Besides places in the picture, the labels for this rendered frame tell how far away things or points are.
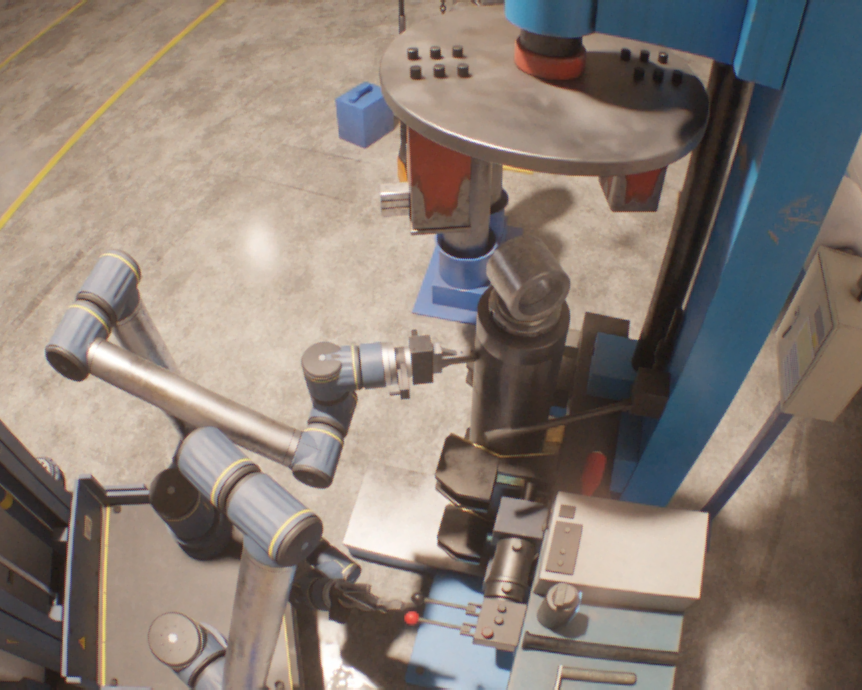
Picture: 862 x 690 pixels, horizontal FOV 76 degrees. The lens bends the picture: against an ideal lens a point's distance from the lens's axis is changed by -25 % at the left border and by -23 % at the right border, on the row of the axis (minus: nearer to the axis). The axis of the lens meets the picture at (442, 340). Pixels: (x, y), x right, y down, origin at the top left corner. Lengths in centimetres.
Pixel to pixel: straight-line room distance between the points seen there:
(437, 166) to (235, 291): 268
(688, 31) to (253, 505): 123
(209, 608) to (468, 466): 118
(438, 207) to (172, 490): 146
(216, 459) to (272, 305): 219
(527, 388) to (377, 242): 233
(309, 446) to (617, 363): 84
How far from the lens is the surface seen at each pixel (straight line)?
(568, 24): 105
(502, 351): 155
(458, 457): 191
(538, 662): 166
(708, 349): 147
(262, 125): 505
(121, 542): 278
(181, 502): 232
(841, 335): 176
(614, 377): 188
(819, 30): 104
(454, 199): 126
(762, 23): 102
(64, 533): 263
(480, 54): 119
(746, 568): 310
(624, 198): 133
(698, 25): 106
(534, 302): 154
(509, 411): 173
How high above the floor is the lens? 268
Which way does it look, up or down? 52 degrees down
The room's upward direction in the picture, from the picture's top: straight up
